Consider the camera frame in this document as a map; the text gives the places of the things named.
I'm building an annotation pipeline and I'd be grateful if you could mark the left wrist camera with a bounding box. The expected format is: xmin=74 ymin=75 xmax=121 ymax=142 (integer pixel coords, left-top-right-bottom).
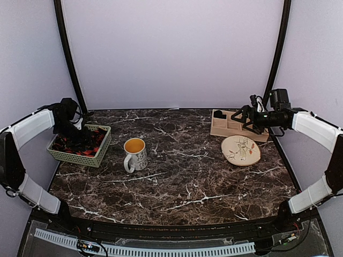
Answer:
xmin=74 ymin=118 xmax=83 ymax=130

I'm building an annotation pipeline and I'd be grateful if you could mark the right black frame post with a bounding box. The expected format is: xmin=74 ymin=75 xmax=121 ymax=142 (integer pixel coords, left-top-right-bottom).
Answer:
xmin=263 ymin=0 xmax=292 ymax=107

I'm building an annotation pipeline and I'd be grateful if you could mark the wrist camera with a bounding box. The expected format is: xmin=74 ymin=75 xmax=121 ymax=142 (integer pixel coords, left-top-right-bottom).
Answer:
xmin=250 ymin=95 xmax=266 ymax=113
xmin=74 ymin=118 xmax=83 ymax=130

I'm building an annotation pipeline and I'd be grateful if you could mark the bird pattern ceramic plate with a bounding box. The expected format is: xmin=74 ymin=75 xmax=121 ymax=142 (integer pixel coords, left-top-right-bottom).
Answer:
xmin=221 ymin=135 xmax=262 ymax=167

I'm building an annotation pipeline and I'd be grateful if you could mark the white slotted cable duct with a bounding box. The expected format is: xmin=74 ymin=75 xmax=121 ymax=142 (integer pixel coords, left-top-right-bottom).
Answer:
xmin=34 ymin=229 xmax=256 ymax=256

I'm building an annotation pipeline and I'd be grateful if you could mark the left black frame post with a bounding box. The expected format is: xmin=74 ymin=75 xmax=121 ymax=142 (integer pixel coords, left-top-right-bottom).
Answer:
xmin=53 ymin=0 xmax=88 ymax=114

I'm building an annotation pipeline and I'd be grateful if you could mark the black front rail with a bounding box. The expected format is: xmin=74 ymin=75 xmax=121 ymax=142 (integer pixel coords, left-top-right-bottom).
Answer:
xmin=29 ymin=207 xmax=322 ymax=243

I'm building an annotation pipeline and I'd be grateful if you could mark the red navy striped tie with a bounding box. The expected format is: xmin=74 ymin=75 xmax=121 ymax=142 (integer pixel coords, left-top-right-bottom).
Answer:
xmin=51 ymin=126 xmax=107 ymax=157

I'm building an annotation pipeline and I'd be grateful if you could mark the black rolled tie in box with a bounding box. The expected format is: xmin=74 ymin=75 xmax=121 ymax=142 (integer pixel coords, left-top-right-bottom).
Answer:
xmin=213 ymin=110 xmax=227 ymax=119

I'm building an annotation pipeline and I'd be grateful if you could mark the wooden compartment organizer box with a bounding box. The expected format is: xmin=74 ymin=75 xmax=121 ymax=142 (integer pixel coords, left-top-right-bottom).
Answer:
xmin=210 ymin=109 xmax=269 ymax=142

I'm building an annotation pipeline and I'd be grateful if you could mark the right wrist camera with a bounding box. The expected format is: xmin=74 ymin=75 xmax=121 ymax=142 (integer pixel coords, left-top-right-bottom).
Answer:
xmin=250 ymin=95 xmax=266 ymax=113

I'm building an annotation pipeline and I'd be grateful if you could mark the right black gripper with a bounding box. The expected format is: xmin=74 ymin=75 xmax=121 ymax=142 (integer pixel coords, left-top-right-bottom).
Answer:
xmin=232 ymin=105 xmax=282 ymax=134

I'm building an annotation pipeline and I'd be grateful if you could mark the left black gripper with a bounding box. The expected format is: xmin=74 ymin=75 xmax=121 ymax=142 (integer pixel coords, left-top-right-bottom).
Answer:
xmin=53 ymin=120 xmax=95 ymax=151

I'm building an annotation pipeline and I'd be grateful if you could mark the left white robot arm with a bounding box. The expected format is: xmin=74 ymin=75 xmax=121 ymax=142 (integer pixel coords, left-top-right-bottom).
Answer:
xmin=1 ymin=98 xmax=92 ymax=233

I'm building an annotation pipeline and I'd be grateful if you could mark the green plastic basket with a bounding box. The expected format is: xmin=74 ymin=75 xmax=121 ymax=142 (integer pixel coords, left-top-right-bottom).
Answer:
xmin=47 ymin=124 xmax=111 ymax=168

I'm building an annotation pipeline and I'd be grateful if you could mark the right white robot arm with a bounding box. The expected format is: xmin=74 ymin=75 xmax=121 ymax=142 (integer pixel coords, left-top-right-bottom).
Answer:
xmin=231 ymin=89 xmax=342 ymax=232

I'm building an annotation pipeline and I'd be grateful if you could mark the white patterned mug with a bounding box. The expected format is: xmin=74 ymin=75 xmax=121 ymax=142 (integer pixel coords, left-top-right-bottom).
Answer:
xmin=123 ymin=138 xmax=148 ymax=173

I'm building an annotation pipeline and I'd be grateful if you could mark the black frame post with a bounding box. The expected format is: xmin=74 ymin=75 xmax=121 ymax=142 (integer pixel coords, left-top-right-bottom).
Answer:
xmin=263 ymin=0 xmax=292 ymax=107
xmin=53 ymin=0 xmax=88 ymax=114

